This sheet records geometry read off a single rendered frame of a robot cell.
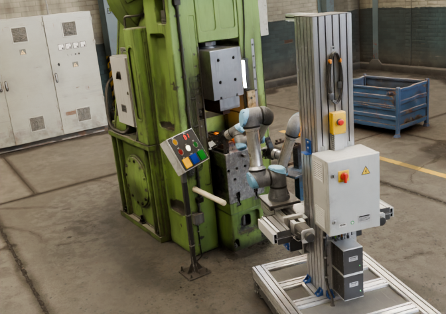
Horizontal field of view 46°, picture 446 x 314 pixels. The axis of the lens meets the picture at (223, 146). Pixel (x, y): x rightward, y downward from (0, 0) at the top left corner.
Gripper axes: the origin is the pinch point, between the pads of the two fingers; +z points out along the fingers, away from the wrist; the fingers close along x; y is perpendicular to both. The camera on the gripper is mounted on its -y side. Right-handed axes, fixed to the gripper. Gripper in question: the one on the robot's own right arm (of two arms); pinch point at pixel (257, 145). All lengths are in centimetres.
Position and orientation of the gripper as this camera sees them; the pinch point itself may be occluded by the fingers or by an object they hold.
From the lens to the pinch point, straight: 422.0
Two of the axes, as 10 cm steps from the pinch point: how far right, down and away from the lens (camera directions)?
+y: 0.9, 9.5, 2.8
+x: 8.2, -2.3, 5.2
